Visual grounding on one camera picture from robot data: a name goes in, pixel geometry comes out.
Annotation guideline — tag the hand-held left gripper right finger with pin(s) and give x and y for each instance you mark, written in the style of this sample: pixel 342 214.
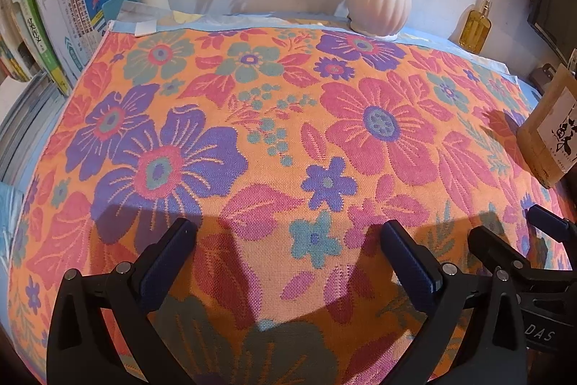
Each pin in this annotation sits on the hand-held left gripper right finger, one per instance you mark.
pixel 410 267

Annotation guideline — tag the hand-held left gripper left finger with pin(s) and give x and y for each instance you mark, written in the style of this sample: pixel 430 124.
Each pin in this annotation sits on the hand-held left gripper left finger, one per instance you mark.
pixel 164 267

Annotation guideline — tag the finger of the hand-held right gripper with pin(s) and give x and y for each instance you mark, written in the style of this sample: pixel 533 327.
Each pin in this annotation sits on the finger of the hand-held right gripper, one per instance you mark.
pixel 496 247
pixel 552 222

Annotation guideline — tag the wooden bucket with white label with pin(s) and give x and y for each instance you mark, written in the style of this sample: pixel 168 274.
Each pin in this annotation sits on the wooden bucket with white label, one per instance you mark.
pixel 554 128

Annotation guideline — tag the small black object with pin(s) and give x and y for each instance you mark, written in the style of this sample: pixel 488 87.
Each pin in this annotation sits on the small black object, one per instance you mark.
pixel 547 74

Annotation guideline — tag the light blue book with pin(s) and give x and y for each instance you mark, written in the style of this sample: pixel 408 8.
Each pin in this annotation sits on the light blue book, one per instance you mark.
pixel 9 213

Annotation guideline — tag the floral woven cloth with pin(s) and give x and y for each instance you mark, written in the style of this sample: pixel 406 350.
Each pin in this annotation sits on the floral woven cloth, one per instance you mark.
pixel 270 119

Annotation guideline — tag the stack of flat books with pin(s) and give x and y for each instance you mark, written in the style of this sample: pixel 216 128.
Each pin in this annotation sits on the stack of flat books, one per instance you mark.
pixel 22 128

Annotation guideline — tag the yellow glass bottle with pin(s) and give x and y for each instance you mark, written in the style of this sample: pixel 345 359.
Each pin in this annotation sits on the yellow glass bottle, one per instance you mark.
pixel 475 26

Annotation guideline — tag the row of books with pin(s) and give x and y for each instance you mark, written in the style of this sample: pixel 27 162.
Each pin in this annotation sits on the row of books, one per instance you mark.
pixel 67 6

